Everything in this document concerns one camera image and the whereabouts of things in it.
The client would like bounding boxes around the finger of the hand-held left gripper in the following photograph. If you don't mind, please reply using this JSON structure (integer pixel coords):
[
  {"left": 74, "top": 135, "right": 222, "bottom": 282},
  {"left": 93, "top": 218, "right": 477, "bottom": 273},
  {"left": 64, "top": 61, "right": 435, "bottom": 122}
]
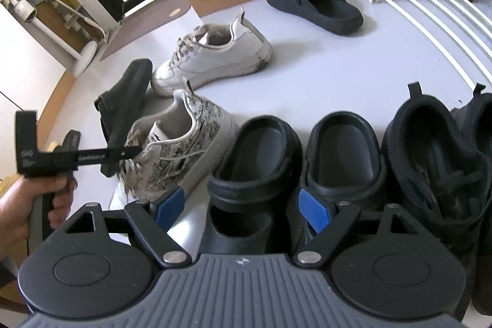
[{"left": 108, "top": 145, "right": 141, "bottom": 162}]

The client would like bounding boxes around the person's left hand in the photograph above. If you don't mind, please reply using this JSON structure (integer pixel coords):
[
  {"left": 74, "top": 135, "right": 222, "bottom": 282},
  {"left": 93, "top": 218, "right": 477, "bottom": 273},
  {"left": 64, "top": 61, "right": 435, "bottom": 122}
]
[{"left": 0, "top": 176, "right": 78, "bottom": 248}]

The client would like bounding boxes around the dark grey mule clog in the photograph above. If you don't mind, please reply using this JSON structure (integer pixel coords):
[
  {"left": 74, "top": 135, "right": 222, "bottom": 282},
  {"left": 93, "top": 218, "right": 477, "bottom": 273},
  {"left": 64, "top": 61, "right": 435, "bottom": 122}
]
[
  {"left": 265, "top": 0, "right": 364, "bottom": 37},
  {"left": 94, "top": 58, "right": 153, "bottom": 178}
]

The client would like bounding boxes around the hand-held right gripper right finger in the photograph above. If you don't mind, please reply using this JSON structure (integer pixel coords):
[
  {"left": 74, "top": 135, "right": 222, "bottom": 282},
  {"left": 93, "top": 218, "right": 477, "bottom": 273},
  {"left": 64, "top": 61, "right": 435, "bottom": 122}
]
[{"left": 293, "top": 188, "right": 426, "bottom": 269}]

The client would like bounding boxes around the white patterned sneaker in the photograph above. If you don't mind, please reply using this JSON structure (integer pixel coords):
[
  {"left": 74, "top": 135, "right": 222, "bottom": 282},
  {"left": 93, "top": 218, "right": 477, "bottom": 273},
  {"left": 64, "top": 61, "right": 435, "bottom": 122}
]
[{"left": 120, "top": 90, "right": 240, "bottom": 204}]

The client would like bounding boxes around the white metal stand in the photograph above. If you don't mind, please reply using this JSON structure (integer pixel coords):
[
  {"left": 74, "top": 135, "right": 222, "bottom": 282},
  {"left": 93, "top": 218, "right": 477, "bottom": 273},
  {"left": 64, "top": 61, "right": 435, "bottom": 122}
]
[{"left": 27, "top": 0, "right": 110, "bottom": 44}]

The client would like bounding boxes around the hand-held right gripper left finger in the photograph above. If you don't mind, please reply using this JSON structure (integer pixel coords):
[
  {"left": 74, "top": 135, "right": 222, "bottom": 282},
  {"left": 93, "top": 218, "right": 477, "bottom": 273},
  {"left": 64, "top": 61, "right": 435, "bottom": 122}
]
[{"left": 65, "top": 186, "right": 193, "bottom": 269}]

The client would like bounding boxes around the brown door mat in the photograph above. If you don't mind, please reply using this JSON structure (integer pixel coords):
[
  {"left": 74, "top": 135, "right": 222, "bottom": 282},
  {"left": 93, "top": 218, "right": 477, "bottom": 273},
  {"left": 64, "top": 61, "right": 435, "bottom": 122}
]
[{"left": 99, "top": 0, "right": 192, "bottom": 61}]

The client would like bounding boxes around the plain white sneaker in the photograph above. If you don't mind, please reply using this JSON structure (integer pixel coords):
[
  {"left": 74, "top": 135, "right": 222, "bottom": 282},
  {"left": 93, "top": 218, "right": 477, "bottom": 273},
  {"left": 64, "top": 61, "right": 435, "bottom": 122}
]
[{"left": 151, "top": 6, "right": 273, "bottom": 97}]

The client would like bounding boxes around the black lace-up sneaker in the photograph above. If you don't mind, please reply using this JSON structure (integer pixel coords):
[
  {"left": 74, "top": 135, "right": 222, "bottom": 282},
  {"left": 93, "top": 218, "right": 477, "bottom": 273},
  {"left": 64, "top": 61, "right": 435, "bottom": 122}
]
[
  {"left": 380, "top": 82, "right": 487, "bottom": 277},
  {"left": 450, "top": 83, "right": 492, "bottom": 318}
]

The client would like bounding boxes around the black chunky clog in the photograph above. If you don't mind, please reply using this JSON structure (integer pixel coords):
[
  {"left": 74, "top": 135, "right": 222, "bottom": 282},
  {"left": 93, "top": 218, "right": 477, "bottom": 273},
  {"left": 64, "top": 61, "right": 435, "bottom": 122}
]
[
  {"left": 290, "top": 112, "right": 387, "bottom": 255},
  {"left": 207, "top": 115, "right": 304, "bottom": 260}
]

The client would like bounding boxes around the white standing fan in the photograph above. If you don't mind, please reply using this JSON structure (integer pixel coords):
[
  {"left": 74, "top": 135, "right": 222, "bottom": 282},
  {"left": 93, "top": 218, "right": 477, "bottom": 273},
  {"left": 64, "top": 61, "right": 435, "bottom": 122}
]
[{"left": 0, "top": 0, "right": 98, "bottom": 78}]

